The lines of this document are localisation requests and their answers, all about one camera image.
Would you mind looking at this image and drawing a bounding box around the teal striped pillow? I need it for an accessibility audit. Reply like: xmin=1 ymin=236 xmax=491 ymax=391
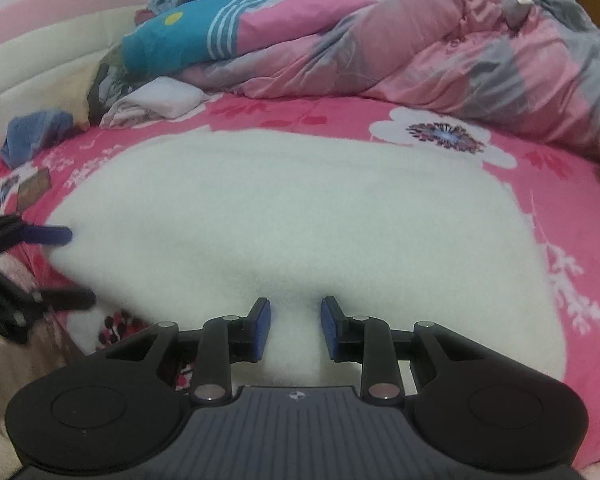
xmin=121 ymin=0 xmax=371 ymax=78

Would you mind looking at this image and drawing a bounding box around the white folded cloth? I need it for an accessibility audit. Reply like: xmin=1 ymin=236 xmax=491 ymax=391
xmin=102 ymin=77 xmax=204 ymax=128

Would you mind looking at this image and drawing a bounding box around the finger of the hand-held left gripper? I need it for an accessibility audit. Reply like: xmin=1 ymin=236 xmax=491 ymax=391
xmin=22 ymin=225 xmax=74 ymax=247
xmin=35 ymin=287 xmax=97 ymax=310

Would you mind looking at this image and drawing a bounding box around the pink floral blanket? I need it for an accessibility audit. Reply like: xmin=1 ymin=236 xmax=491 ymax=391
xmin=0 ymin=95 xmax=600 ymax=466

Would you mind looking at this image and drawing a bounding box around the beige pillow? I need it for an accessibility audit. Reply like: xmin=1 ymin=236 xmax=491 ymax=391
xmin=55 ymin=67 xmax=106 ymax=131

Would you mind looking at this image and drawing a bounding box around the cream deer print sweater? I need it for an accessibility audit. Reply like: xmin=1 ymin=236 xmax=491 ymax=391
xmin=45 ymin=130 xmax=566 ymax=391

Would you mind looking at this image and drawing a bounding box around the dark clothes pile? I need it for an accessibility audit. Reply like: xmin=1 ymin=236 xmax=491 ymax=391
xmin=87 ymin=50 xmax=136 ymax=123

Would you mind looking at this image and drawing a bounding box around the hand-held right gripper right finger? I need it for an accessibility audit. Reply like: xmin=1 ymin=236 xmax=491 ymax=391
xmin=321 ymin=296 xmax=486 ymax=404

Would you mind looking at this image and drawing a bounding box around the pink grey floral quilt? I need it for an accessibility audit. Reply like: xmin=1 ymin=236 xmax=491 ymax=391
xmin=177 ymin=0 xmax=600 ymax=161

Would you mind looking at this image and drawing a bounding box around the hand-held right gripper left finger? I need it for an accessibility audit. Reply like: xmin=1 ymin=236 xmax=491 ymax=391
xmin=105 ymin=297 xmax=272 ymax=405

